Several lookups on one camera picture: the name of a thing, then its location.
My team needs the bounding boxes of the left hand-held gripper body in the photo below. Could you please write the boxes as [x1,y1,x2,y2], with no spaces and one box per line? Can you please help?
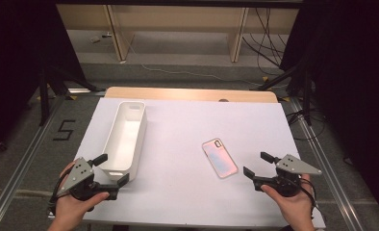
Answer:
[55,156,120,203]

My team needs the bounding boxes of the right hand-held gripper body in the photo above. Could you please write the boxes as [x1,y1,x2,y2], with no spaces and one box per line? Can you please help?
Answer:
[252,153,323,198]

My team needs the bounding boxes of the white plastic bin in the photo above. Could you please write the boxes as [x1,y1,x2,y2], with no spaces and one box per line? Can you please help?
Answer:
[99,100,147,182]

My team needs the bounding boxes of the translucent pink phone case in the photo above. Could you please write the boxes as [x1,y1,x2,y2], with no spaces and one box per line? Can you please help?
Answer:
[201,138,240,179]

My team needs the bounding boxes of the person's left hand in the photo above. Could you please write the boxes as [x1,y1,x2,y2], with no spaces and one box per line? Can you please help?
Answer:
[47,162,111,224]

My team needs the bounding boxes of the person's right hand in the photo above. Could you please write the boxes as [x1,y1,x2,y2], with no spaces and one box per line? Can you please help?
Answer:
[260,172,316,224]

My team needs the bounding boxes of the white table sheet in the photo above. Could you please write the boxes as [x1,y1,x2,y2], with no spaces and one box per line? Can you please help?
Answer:
[71,96,326,229]

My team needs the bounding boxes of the black metal stand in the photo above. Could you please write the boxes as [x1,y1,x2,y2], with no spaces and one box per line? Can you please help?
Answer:
[38,65,97,127]
[258,62,314,126]

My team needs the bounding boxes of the black curtain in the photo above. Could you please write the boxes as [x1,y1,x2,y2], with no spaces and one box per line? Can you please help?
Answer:
[0,0,86,158]
[280,0,379,225]

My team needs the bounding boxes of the wooden office desk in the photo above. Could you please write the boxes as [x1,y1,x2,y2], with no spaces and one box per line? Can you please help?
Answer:
[56,3,301,64]

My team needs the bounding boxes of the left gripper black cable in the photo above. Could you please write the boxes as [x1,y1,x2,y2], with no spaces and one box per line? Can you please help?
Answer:
[47,174,71,216]

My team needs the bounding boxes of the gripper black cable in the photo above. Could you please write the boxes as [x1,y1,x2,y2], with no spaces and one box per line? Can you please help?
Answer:
[297,177,318,219]
[47,174,71,216]

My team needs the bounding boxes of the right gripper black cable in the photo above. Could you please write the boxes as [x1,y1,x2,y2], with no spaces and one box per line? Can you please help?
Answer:
[297,177,318,219]

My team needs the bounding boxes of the metal floor rail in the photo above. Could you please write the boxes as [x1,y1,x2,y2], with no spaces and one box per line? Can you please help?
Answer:
[290,97,365,231]
[0,95,66,231]

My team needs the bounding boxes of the black floor cables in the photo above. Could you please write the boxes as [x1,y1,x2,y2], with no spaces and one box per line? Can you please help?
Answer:
[241,8,290,68]

